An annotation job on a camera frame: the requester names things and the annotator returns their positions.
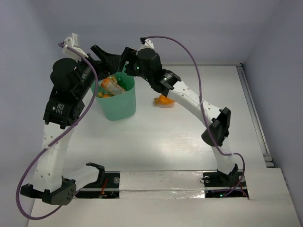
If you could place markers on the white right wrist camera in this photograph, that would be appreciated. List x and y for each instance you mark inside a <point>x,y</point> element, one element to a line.
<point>146,43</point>

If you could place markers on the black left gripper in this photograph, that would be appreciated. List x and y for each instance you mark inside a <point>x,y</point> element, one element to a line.
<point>95,66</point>

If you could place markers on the orange juice bottle gold cap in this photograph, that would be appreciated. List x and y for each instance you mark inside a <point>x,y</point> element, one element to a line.
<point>103,94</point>

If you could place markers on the green plastic bin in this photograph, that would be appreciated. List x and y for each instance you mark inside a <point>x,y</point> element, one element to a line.
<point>120,106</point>

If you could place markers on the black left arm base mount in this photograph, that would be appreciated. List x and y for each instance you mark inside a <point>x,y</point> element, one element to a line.
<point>106,186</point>

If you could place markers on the orange label clear tea bottle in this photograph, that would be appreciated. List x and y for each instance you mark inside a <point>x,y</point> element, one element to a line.
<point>111,86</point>

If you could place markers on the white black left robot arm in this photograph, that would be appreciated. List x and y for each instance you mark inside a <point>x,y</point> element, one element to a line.
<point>48,183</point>

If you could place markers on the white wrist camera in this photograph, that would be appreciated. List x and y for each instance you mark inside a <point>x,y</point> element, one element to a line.
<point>146,43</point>
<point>71,47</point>

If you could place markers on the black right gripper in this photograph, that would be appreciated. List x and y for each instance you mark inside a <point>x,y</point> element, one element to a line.
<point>129,54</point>

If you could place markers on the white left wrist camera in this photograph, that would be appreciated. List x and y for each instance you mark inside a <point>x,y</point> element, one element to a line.
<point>71,47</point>

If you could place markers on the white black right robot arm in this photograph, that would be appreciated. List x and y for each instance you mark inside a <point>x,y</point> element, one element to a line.
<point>216,120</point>

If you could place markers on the orange juice bottle barcode label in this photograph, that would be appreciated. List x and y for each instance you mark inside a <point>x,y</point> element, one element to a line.
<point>163,101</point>

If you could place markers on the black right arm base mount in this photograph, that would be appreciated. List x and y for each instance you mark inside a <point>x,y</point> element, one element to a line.
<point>216,188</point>

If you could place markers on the green plastic bottle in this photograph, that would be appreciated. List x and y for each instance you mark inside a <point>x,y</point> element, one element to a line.
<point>122,83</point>

